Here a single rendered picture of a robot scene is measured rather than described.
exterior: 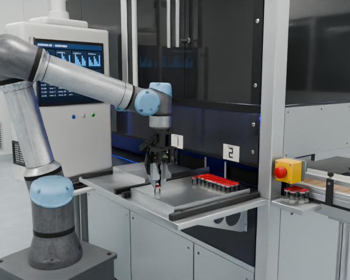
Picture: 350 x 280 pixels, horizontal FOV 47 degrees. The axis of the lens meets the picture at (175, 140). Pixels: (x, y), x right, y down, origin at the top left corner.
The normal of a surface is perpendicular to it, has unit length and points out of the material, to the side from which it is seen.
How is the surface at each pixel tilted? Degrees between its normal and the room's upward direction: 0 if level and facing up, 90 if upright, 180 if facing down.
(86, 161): 90
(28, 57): 78
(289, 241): 90
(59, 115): 90
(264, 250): 90
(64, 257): 73
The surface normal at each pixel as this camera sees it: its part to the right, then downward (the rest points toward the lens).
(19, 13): 0.61, 0.13
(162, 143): -0.80, 0.08
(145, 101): 0.37, 0.15
